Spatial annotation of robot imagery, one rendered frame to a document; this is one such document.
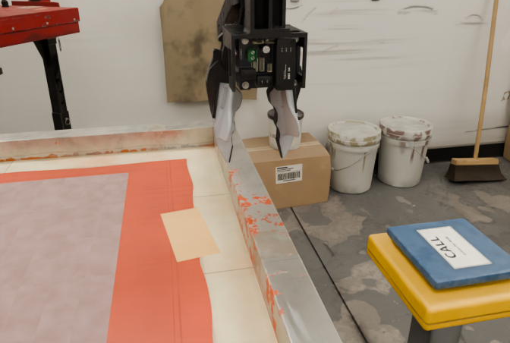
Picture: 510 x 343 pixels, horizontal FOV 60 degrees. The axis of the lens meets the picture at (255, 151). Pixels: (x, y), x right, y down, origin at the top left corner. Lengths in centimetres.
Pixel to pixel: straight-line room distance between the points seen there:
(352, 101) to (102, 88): 147
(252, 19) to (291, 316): 25
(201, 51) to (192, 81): 17
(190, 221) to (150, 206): 7
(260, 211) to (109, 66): 209
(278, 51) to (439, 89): 271
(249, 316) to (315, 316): 7
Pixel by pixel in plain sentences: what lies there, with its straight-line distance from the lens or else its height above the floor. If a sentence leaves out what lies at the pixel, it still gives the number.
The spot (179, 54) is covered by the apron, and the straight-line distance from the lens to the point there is 243.
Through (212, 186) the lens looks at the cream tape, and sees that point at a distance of 63.
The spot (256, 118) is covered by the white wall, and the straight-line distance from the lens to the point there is 265.
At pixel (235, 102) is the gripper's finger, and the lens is 48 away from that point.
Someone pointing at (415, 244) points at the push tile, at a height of 97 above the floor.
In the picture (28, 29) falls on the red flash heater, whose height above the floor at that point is 106.
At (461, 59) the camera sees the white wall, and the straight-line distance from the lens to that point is 312.
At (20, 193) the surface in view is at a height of 96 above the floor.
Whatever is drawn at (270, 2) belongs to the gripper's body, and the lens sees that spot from 40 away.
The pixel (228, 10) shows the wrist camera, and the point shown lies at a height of 120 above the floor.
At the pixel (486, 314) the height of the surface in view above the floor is 93.
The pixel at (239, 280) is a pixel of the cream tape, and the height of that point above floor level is 95.
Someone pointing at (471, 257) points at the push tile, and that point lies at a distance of 51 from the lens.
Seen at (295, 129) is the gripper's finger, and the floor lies 109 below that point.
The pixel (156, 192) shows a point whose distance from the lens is 63.
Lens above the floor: 124
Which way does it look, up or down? 23 degrees down
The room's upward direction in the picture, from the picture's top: straight up
